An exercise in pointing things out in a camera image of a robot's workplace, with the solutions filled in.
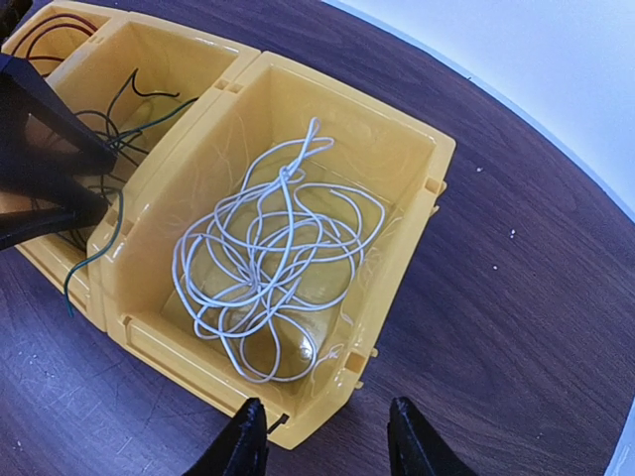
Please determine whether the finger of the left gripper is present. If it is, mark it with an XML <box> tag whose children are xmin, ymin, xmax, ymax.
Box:
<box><xmin>1</xmin><ymin>168</ymin><xmax>109</xmax><ymax>249</ymax></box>
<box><xmin>1</xmin><ymin>54</ymin><xmax>116</xmax><ymax>175</ymax></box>

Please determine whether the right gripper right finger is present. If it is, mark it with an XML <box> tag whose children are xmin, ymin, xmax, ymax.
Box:
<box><xmin>387</xmin><ymin>397</ymin><xmax>476</xmax><ymax>476</ymax></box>

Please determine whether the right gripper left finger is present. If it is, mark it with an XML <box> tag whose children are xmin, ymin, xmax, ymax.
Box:
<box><xmin>186</xmin><ymin>398</ymin><xmax>268</xmax><ymax>476</ymax></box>

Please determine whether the long red wire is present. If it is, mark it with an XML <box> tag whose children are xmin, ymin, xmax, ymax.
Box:
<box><xmin>9</xmin><ymin>13</ymin><xmax>100</xmax><ymax>65</ymax></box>

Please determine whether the yellow three-compartment bin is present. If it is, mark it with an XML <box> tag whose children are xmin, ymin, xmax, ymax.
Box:
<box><xmin>2</xmin><ymin>1</ymin><xmax>455</xmax><ymax>449</ymax></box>

